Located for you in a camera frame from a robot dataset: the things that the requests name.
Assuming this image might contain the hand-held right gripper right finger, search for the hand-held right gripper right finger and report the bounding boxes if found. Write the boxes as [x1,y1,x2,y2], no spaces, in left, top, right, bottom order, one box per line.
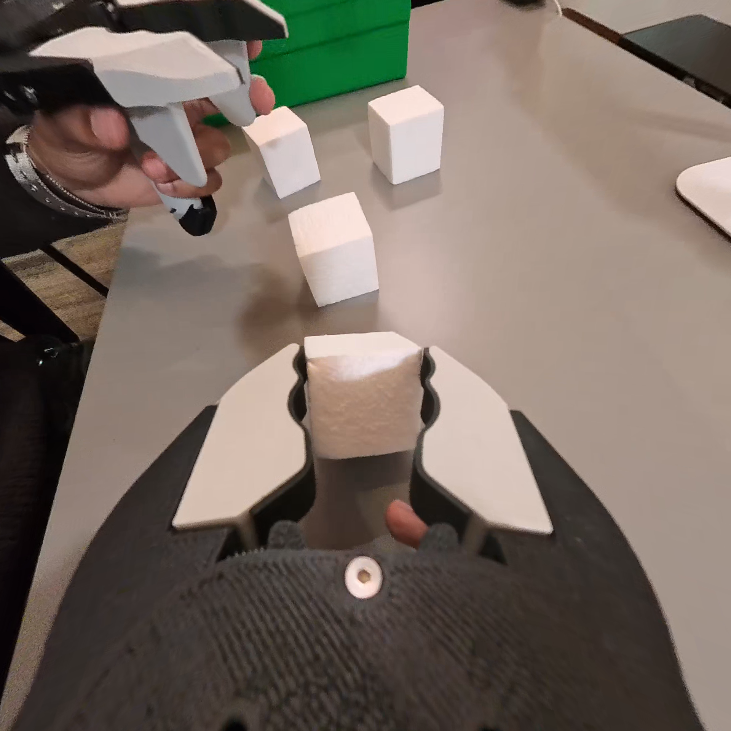
[410,344,555,554]

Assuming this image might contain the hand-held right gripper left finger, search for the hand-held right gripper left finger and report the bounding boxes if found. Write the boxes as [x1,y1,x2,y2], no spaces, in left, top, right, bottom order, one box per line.
[171,343,316,549]

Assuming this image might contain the white foam cube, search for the white foam cube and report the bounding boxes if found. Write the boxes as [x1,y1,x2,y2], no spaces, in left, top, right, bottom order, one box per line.
[243,105,322,200]
[367,86,445,185]
[304,331,423,460]
[288,192,380,308]

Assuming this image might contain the green plastic bin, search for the green plastic bin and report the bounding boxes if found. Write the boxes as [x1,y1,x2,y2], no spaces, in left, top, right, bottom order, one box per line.
[201,0,412,128]

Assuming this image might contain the person's right hand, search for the person's right hand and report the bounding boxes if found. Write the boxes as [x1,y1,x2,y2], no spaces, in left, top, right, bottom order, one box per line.
[385,499,430,550]

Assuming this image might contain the person's left hand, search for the person's left hand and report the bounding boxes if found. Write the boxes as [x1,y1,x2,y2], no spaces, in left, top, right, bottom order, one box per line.
[31,41,277,208]

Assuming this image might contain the person's dark clothing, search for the person's dark clothing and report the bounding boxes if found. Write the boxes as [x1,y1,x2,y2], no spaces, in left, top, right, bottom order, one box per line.
[0,336,95,680]

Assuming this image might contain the white rounded stand base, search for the white rounded stand base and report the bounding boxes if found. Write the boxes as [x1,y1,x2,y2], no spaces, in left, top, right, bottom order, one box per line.
[675,156,731,239]

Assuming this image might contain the dark laptop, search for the dark laptop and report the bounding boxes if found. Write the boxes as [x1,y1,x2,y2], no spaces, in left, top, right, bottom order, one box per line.
[624,14,731,98]

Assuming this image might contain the silver wrist bracelet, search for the silver wrist bracelet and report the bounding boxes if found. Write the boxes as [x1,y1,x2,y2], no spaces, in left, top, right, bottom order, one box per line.
[5,124,128,220]

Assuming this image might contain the black metal frame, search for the black metal frame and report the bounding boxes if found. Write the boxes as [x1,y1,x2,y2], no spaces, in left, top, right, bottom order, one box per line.
[0,243,110,343]

